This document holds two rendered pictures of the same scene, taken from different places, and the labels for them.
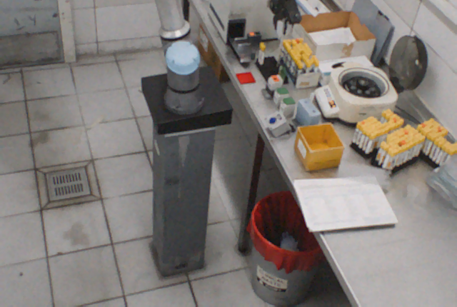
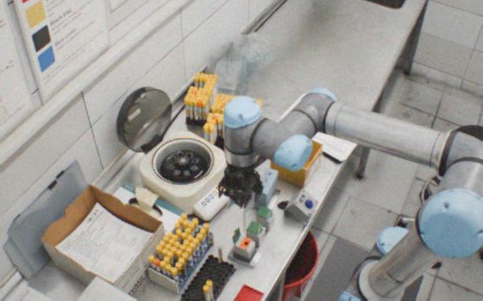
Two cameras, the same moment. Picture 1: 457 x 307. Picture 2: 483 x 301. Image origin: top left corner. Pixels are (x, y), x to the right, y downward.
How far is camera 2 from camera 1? 2.57 m
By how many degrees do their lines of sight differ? 82
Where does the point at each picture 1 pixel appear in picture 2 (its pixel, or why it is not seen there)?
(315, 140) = (283, 174)
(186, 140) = not seen: hidden behind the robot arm
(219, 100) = (339, 257)
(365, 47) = (103, 197)
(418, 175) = not seen: hidden behind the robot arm
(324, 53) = (153, 224)
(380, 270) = (348, 88)
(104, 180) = not seen: outside the picture
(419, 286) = (336, 70)
